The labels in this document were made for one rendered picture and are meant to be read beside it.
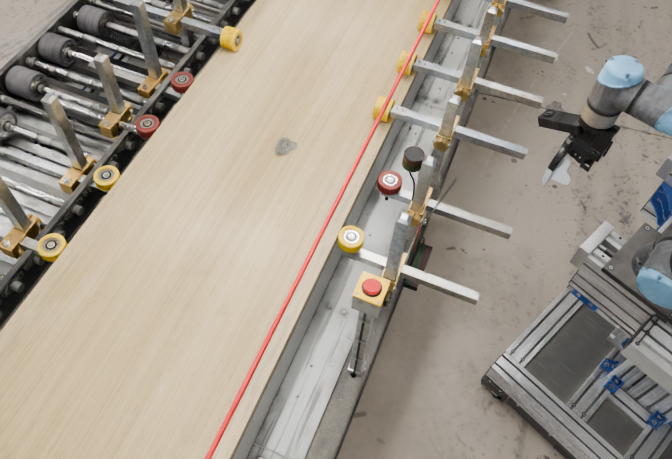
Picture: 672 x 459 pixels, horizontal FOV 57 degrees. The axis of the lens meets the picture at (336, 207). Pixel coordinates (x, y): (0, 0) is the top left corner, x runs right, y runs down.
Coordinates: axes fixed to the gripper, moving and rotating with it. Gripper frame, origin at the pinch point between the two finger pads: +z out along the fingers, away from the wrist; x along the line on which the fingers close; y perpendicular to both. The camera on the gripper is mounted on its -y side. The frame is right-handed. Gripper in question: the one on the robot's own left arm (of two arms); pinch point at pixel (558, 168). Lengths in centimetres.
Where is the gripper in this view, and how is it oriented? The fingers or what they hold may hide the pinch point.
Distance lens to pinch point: 162.8
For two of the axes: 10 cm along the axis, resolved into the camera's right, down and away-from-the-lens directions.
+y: 6.8, 6.2, -3.9
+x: 7.3, -5.5, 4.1
